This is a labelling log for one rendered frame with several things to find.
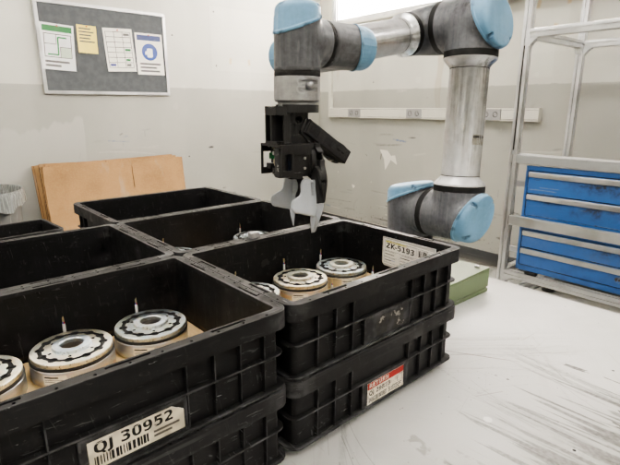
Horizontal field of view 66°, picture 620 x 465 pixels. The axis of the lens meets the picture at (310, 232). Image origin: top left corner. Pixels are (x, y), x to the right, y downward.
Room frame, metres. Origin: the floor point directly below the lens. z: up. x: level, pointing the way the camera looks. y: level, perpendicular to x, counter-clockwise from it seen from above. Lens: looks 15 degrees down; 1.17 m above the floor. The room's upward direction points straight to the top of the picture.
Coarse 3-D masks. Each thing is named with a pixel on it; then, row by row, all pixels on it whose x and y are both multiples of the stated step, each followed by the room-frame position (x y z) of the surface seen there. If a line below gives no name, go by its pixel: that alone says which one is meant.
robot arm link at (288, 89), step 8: (280, 80) 0.78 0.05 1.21; (288, 80) 0.77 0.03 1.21; (296, 80) 0.77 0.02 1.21; (304, 80) 0.78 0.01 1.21; (312, 80) 0.78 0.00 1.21; (280, 88) 0.78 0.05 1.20; (288, 88) 0.77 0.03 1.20; (296, 88) 0.77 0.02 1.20; (304, 88) 0.78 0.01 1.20; (312, 88) 0.77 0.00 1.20; (280, 96) 0.78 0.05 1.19; (288, 96) 0.77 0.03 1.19; (296, 96) 0.77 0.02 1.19; (304, 96) 0.77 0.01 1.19; (312, 96) 0.78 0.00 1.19; (280, 104) 0.79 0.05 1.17
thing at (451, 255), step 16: (320, 224) 0.98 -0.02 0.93; (336, 224) 1.00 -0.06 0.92; (352, 224) 0.99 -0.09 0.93; (368, 224) 0.98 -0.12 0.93; (256, 240) 0.86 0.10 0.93; (416, 240) 0.87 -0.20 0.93; (432, 240) 0.86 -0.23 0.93; (192, 256) 0.75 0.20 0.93; (432, 256) 0.75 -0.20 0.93; (448, 256) 0.78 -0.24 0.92; (224, 272) 0.68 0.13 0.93; (384, 272) 0.68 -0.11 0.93; (400, 272) 0.69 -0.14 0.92; (416, 272) 0.72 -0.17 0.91; (256, 288) 0.61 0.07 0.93; (336, 288) 0.61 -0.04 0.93; (352, 288) 0.62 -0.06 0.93; (368, 288) 0.64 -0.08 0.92; (384, 288) 0.67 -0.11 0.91; (288, 304) 0.56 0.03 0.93; (304, 304) 0.56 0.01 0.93; (320, 304) 0.58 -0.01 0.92; (336, 304) 0.60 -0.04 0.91; (288, 320) 0.55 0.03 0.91
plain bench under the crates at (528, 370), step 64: (512, 320) 1.00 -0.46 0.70; (576, 320) 1.00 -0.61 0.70; (448, 384) 0.74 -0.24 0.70; (512, 384) 0.74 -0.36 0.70; (576, 384) 0.74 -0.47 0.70; (320, 448) 0.58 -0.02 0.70; (384, 448) 0.58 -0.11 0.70; (448, 448) 0.58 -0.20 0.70; (512, 448) 0.58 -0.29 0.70; (576, 448) 0.58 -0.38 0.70
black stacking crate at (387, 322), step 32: (224, 256) 0.81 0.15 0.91; (256, 256) 0.86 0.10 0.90; (288, 256) 0.91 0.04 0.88; (352, 256) 0.99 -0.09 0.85; (416, 288) 0.74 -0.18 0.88; (448, 288) 0.81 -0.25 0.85; (320, 320) 0.60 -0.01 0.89; (352, 320) 0.63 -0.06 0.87; (384, 320) 0.68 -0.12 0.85; (416, 320) 0.73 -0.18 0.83; (288, 352) 0.57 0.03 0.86; (320, 352) 0.60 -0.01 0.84; (352, 352) 0.62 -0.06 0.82
